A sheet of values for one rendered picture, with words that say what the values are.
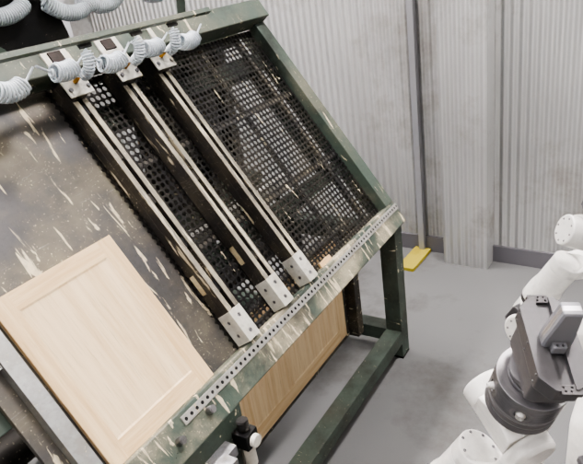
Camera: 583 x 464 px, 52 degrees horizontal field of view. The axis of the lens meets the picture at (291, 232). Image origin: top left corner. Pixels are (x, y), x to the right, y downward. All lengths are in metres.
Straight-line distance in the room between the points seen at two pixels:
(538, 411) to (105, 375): 1.33
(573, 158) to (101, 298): 2.92
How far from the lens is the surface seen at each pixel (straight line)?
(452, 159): 3.98
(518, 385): 0.75
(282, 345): 2.16
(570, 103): 3.85
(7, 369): 1.72
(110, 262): 1.95
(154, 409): 1.87
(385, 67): 4.16
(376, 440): 2.95
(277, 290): 2.20
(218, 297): 2.03
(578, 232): 1.31
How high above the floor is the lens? 2.08
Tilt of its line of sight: 25 degrees down
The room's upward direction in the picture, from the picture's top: 9 degrees counter-clockwise
